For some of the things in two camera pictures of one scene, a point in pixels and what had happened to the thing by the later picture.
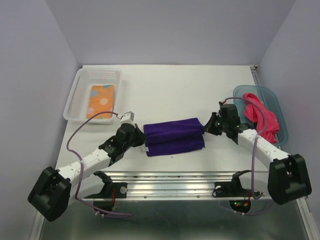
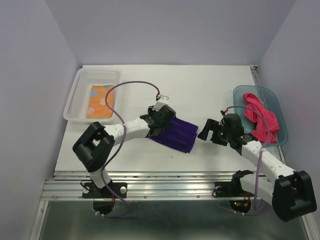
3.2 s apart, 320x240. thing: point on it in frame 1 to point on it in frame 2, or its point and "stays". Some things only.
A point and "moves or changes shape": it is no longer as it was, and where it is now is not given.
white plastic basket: [76, 102] stays
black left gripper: [141, 137] to [151, 111]
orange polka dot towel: [101, 100] stays
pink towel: [254, 112] stays
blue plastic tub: [268, 95] stays
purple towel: [173, 137] moves or changes shape
